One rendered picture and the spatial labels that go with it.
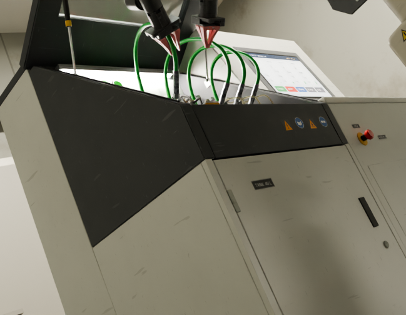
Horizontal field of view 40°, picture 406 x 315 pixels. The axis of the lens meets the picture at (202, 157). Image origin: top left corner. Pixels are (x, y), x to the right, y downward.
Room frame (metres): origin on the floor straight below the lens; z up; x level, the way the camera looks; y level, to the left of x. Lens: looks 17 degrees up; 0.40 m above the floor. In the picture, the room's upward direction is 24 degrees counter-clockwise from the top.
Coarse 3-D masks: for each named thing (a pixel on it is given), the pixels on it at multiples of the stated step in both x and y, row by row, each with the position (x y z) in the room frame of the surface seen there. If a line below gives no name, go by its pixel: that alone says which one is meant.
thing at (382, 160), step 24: (192, 48) 2.13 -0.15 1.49; (216, 48) 2.08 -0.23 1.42; (264, 48) 2.34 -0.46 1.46; (288, 48) 2.51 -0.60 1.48; (192, 72) 2.16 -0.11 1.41; (216, 72) 2.09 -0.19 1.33; (240, 72) 2.07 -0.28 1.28; (336, 96) 2.48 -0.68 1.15; (336, 120) 1.85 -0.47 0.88; (360, 120) 1.96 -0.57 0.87; (384, 120) 2.10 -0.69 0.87; (360, 144) 1.90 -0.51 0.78; (384, 144) 2.02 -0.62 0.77; (384, 168) 1.95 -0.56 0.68; (384, 192) 1.88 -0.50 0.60
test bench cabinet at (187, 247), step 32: (192, 192) 1.38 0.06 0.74; (224, 192) 1.33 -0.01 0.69; (128, 224) 1.56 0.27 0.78; (160, 224) 1.48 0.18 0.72; (192, 224) 1.41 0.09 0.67; (224, 224) 1.34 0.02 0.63; (96, 256) 1.70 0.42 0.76; (128, 256) 1.60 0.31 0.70; (160, 256) 1.51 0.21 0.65; (192, 256) 1.44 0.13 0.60; (224, 256) 1.37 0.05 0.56; (128, 288) 1.64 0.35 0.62; (160, 288) 1.55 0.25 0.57; (192, 288) 1.47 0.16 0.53; (224, 288) 1.40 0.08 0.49; (256, 288) 1.33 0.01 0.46
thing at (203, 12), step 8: (200, 0) 1.55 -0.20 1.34; (208, 0) 1.53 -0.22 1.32; (216, 0) 1.55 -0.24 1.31; (200, 8) 1.56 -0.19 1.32; (208, 8) 1.55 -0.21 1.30; (216, 8) 1.56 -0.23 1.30; (192, 16) 1.59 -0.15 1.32; (200, 16) 1.57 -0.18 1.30; (208, 16) 1.56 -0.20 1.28; (216, 16) 1.58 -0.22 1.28
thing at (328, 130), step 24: (216, 120) 1.40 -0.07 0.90; (240, 120) 1.47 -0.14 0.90; (264, 120) 1.55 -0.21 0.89; (288, 120) 1.64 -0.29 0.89; (216, 144) 1.37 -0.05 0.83; (240, 144) 1.44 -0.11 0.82; (264, 144) 1.51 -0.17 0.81; (288, 144) 1.59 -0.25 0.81; (312, 144) 1.68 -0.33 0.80; (336, 144) 1.79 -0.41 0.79
